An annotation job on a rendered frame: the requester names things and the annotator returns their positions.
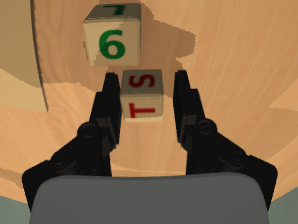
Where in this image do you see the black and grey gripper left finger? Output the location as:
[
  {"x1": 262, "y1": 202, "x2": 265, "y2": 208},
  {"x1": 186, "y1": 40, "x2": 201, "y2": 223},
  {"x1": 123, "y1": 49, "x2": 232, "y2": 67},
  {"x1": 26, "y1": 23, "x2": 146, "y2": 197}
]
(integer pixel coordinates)
[{"x1": 22, "y1": 72, "x2": 122, "y2": 212}]

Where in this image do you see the beige toy block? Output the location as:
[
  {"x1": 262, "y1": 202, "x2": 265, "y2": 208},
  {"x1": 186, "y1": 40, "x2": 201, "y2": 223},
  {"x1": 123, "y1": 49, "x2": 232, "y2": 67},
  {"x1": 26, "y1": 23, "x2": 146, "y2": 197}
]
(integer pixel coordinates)
[
  {"x1": 120, "y1": 69, "x2": 164, "y2": 122},
  {"x1": 82, "y1": 3, "x2": 141, "y2": 66}
]

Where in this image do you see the tan flat mat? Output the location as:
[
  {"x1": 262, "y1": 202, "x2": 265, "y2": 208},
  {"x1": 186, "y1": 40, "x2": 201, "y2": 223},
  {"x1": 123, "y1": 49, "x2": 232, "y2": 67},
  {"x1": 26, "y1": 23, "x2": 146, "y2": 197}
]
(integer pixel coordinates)
[{"x1": 0, "y1": 0, "x2": 49, "y2": 113}]

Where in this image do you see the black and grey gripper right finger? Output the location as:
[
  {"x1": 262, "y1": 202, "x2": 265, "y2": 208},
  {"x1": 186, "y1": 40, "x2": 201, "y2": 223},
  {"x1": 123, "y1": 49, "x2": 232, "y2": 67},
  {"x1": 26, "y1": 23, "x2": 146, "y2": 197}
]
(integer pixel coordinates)
[{"x1": 173, "y1": 70, "x2": 278, "y2": 211}]

